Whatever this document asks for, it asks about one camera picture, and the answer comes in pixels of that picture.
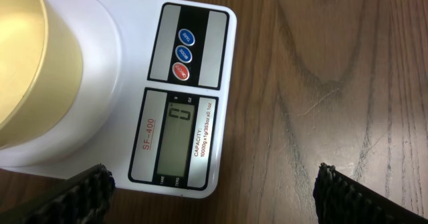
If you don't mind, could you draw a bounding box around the yellow plastic bowl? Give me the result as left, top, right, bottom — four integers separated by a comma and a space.
1, 0, 83, 149

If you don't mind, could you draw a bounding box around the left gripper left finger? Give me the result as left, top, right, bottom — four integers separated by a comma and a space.
1, 164, 116, 223

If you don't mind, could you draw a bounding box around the white digital kitchen scale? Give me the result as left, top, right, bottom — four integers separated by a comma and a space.
1, 0, 237, 199

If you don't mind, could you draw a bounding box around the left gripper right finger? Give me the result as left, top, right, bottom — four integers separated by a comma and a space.
313, 163, 427, 224

